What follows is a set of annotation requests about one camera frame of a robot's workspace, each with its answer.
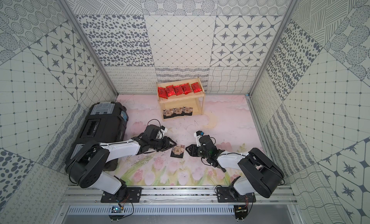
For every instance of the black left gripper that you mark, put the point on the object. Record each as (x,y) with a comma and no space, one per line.
(163,142)

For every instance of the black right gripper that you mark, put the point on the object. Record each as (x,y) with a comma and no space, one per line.
(192,148)

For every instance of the black tea bag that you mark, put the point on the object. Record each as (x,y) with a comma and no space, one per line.
(178,112)
(178,151)
(187,111)
(168,113)

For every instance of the red tea bag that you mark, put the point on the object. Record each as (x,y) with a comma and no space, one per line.
(178,90)
(196,87)
(186,88)
(170,91)
(162,93)

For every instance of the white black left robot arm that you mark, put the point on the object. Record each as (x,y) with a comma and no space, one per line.
(86,167)

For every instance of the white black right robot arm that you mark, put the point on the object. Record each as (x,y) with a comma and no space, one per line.
(260,174)

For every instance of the light wooden two-tier shelf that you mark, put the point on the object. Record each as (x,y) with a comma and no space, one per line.
(194,100)

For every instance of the black plastic toolbox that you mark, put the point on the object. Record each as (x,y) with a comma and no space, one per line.
(106,122)

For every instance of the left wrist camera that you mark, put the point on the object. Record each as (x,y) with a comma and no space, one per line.
(162,132)

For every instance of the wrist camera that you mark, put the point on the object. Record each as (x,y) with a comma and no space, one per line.
(198,135)
(162,132)

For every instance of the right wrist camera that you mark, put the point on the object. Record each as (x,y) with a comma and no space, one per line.
(198,135)

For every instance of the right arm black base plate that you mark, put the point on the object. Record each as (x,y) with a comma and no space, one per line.
(229,195)

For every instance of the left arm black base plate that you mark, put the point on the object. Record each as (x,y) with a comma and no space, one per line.
(127,194)

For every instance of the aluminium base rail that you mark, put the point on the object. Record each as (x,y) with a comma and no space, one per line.
(178,195)

